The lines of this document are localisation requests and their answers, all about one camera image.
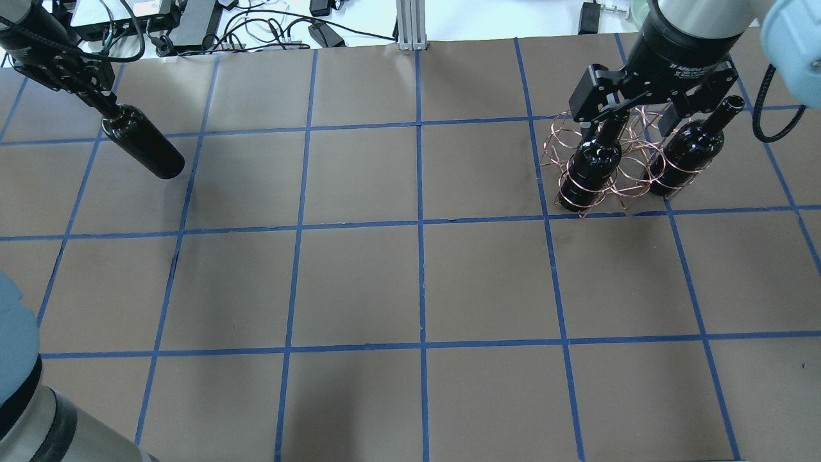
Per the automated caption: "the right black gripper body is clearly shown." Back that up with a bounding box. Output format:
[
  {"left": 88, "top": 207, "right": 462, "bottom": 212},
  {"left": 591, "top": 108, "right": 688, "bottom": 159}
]
[{"left": 569, "top": 56, "right": 738, "bottom": 123}]

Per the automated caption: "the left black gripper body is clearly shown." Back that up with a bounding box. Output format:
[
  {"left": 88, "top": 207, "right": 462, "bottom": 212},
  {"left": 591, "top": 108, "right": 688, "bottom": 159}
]
[{"left": 9, "top": 45, "right": 119, "bottom": 113}]

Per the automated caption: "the dark wine bottle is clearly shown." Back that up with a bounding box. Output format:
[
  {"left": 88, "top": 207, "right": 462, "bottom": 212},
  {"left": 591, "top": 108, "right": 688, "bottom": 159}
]
[{"left": 101, "top": 105, "right": 185, "bottom": 180}]

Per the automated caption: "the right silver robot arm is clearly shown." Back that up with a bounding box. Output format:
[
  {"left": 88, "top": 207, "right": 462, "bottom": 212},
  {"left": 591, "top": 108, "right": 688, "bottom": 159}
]
[{"left": 569, "top": 1, "right": 820, "bottom": 138}]

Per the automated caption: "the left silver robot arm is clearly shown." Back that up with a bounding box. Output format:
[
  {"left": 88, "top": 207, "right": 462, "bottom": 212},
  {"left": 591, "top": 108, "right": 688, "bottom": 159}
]
[{"left": 1, "top": 274, "right": 157, "bottom": 461}]

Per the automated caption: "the dark bottle in basket end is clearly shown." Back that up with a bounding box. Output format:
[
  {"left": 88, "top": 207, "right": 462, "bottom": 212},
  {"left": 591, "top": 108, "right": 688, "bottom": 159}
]
[{"left": 557, "top": 122, "right": 623, "bottom": 214}]

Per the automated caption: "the dark bottle in basket side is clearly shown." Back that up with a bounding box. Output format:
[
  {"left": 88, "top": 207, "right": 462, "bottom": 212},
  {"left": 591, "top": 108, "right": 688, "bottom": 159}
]
[{"left": 645, "top": 96, "right": 745, "bottom": 197}]

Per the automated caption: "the black power brick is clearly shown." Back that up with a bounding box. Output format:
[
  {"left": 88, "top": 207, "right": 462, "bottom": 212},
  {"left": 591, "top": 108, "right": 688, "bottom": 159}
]
[{"left": 308, "top": 22, "right": 346, "bottom": 49}]

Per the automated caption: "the copper wire wine basket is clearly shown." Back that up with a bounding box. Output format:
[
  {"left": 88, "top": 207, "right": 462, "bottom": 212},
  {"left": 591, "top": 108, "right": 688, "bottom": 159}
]
[{"left": 539, "top": 105, "right": 724, "bottom": 218}]

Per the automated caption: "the aluminium frame post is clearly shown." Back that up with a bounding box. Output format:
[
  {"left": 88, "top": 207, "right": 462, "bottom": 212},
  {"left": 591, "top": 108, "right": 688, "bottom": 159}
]
[{"left": 396, "top": 0, "right": 428, "bottom": 51}]

